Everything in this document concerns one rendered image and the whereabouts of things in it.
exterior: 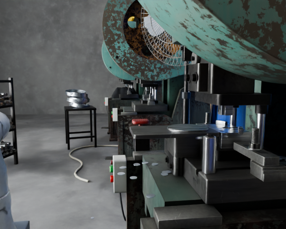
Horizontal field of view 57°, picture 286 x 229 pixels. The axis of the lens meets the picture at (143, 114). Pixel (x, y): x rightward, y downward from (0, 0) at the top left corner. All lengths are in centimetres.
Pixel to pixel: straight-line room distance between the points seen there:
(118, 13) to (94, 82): 533
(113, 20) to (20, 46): 575
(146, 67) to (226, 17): 179
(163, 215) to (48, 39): 716
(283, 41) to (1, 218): 83
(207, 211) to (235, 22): 42
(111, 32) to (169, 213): 169
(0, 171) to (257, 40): 75
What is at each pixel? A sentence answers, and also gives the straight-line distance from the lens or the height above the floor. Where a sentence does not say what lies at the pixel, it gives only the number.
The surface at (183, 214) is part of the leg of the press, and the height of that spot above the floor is 64.
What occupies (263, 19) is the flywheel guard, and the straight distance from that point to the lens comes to 36.
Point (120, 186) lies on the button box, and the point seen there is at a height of 52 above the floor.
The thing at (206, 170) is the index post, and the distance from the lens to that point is 66.
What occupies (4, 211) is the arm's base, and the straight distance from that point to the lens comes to 93.
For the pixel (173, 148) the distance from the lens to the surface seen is 79.
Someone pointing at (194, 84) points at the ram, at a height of 92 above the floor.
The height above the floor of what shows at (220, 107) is 85.
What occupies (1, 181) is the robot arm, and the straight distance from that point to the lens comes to 89.
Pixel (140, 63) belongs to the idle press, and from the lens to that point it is 211.
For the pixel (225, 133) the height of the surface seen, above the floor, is 78.
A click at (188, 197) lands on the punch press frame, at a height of 65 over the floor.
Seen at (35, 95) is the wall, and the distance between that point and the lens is 762.
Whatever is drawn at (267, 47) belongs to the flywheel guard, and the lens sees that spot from 36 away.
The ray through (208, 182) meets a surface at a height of 70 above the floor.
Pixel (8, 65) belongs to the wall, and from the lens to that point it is 780.
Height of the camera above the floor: 93
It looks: 8 degrees down
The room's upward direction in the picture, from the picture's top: straight up
